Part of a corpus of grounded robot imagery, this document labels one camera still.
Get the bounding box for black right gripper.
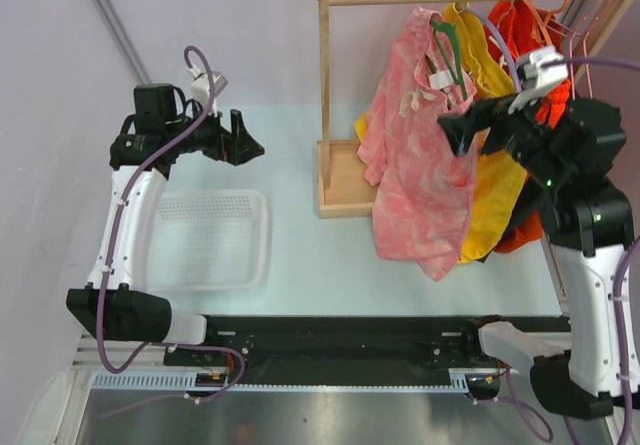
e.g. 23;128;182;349
436;79;567;185

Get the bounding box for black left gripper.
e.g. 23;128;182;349
167;99;263;166

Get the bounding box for pink patterned shorts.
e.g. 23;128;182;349
357;7;477;280

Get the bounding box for green wire hanger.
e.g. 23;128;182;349
425;12;471;110

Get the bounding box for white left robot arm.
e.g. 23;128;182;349
66;76;265;365

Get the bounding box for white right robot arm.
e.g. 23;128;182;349
438;96;639;420

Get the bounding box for yellow shorts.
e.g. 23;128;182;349
353;1;529;265

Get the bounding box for black and orange shorts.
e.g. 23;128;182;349
493;175;544;254

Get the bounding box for lavender plastic hanger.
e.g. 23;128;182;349
444;2;522;96

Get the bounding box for orange plastic hanger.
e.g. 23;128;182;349
527;0;571;45

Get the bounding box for white plastic basket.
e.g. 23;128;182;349
147;189;269;294

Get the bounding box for wooden clothes rack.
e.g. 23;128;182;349
317;0;635;218

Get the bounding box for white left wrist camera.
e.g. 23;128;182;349
187;66;228;116

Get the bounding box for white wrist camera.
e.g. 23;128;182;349
508;45;569;114
187;66;228;116

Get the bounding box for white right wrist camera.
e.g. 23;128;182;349
508;45;569;114

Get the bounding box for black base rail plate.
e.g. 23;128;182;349
163;314;571;387

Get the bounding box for pink wire hanger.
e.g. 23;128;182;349
557;0;612;100

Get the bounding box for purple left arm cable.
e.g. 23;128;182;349
95;45;218;375

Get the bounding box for white slotted cable duct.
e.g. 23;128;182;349
91;370;469;394

